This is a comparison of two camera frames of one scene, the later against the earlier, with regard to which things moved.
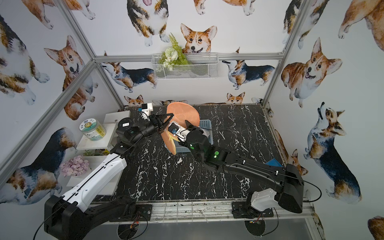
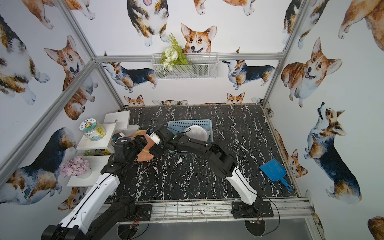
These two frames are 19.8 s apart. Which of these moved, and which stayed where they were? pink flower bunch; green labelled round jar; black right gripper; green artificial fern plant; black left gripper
Moved: black right gripper; black left gripper
Stayed: green labelled round jar; pink flower bunch; green artificial fern plant
